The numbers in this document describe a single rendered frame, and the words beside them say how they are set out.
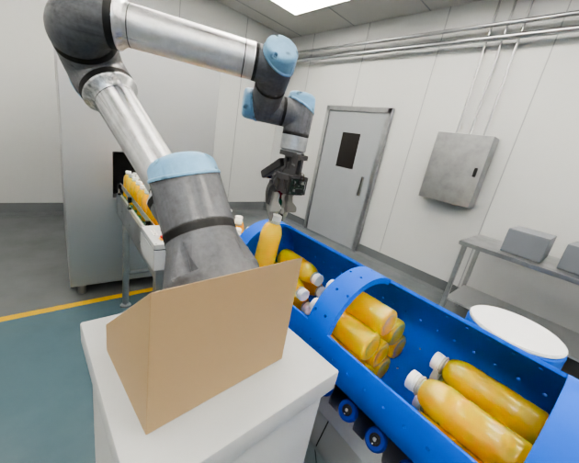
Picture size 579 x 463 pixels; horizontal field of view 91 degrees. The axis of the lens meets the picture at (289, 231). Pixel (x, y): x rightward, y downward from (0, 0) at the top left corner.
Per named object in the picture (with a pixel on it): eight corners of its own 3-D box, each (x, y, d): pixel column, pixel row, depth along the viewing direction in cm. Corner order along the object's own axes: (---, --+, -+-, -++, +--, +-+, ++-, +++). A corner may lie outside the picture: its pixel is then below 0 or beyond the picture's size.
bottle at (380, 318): (397, 331, 68) (340, 293, 82) (403, 307, 66) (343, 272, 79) (379, 344, 64) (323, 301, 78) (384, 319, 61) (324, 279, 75)
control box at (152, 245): (153, 271, 98) (153, 243, 95) (140, 249, 112) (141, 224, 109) (182, 267, 104) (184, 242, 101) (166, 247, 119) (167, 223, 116)
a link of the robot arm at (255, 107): (248, 67, 68) (291, 79, 71) (241, 100, 78) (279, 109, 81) (246, 93, 66) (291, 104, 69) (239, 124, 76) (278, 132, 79)
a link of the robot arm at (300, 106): (284, 91, 79) (312, 98, 81) (277, 131, 82) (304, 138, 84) (290, 87, 71) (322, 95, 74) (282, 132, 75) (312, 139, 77)
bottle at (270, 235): (275, 273, 95) (289, 220, 90) (264, 278, 89) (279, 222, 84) (257, 265, 98) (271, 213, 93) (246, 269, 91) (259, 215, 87)
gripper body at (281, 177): (284, 197, 78) (292, 152, 75) (267, 188, 85) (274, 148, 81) (304, 197, 83) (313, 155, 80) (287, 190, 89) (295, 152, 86)
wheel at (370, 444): (390, 439, 56) (392, 439, 57) (371, 420, 59) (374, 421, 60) (377, 459, 55) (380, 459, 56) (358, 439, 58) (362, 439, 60)
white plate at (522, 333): (560, 330, 102) (558, 333, 102) (472, 297, 116) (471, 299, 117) (578, 371, 80) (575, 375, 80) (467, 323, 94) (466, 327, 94)
